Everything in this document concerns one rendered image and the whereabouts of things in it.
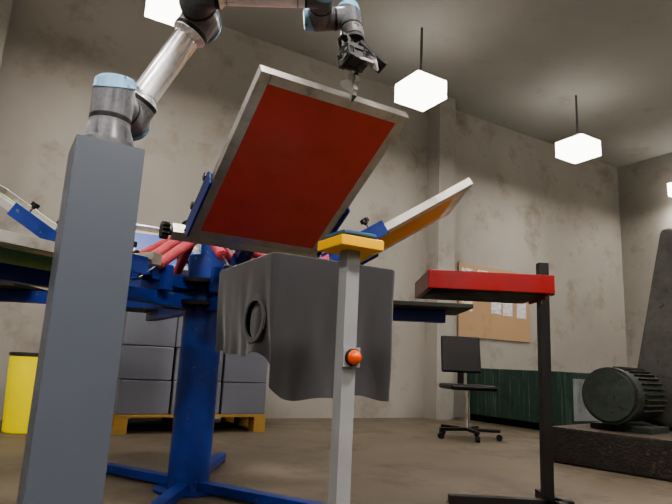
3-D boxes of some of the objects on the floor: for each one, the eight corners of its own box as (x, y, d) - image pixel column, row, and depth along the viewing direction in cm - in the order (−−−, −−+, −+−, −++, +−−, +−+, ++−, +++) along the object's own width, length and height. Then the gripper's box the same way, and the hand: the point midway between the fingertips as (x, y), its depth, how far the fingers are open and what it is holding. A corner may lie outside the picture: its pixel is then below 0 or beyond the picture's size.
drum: (52, 433, 441) (63, 354, 453) (-3, 434, 422) (10, 351, 434) (47, 428, 472) (57, 353, 484) (-5, 428, 453) (8, 351, 465)
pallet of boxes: (230, 421, 591) (240, 300, 616) (264, 431, 519) (274, 294, 544) (94, 422, 524) (111, 286, 549) (111, 434, 452) (130, 277, 477)
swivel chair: (513, 441, 538) (512, 337, 557) (468, 444, 503) (468, 332, 522) (463, 433, 588) (463, 337, 607) (419, 435, 553) (420, 333, 572)
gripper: (325, 55, 192) (331, 101, 183) (356, 11, 177) (363, 59, 168) (347, 63, 196) (353, 108, 187) (378, 21, 181) (387, 68, 172)
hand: (366, 88), depth 179 cm, fingers open, 14 cm apart
